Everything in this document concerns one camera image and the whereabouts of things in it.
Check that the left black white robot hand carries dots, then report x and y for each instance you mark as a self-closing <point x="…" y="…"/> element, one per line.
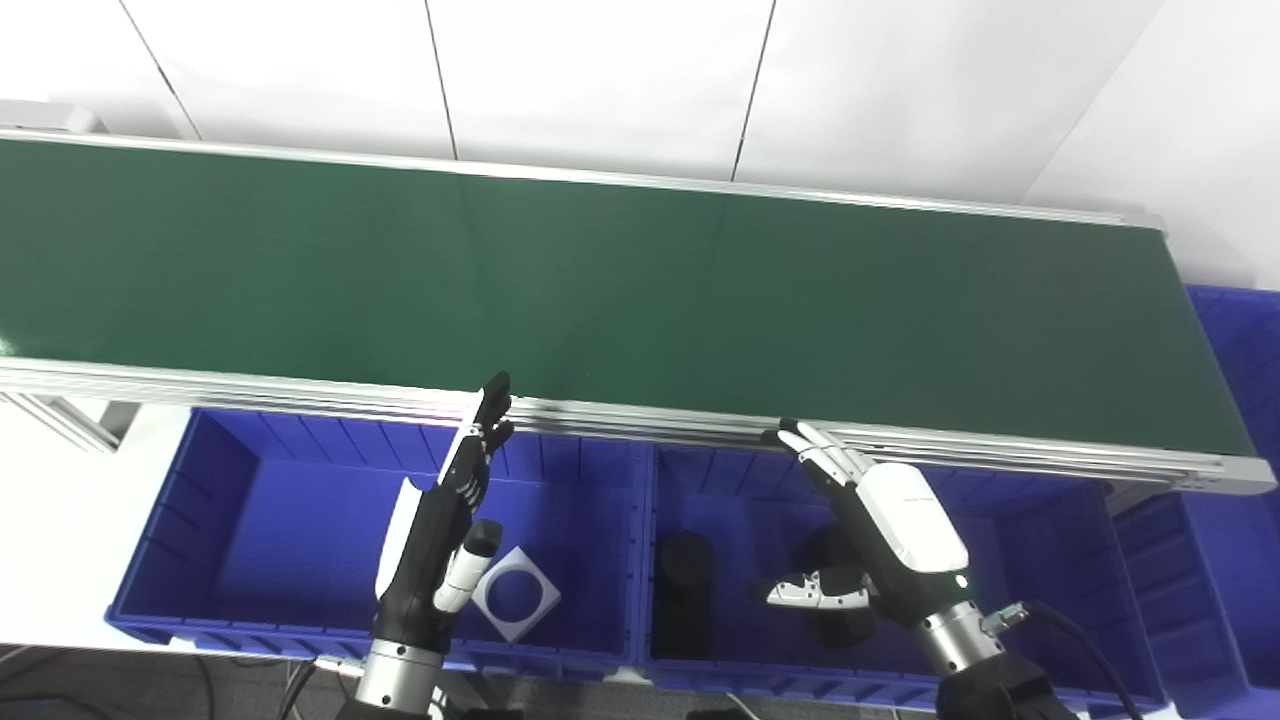
<point x="425" y="570"/>

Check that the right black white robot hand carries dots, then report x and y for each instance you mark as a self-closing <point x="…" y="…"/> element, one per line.
<point x="910" y="530"/>

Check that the black cylinder block part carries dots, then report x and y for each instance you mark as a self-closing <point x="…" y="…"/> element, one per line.
<point x="683" y="600"/>
<point x="845" y="627"/>

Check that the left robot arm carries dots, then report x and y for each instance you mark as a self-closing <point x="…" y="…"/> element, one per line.
<point x="395" y="680"/>

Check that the white square part with hole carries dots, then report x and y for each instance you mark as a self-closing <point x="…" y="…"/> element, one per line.
<point x="512" y="632"/>

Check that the blue bin with black parts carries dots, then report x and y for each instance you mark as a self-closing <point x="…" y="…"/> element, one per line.
<point x="1030" y="560"/>

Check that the blue bin with white part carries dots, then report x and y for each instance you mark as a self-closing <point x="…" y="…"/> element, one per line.
<point x="260" y="540"/>

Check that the green conveyor belt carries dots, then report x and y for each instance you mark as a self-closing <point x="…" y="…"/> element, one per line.
<point x="200" y="385"/>
<point x="600" y="290"/>

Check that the empty blue plastic bin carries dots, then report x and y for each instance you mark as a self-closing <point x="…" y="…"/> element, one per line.
<point x="1220" y="600"/>

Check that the aluminium conveyor leg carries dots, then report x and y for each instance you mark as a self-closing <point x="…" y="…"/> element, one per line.
<point x="100" y="420"/>

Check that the grey conveyor end cap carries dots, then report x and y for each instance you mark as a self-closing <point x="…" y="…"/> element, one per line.
<point x="50" y="115"/>

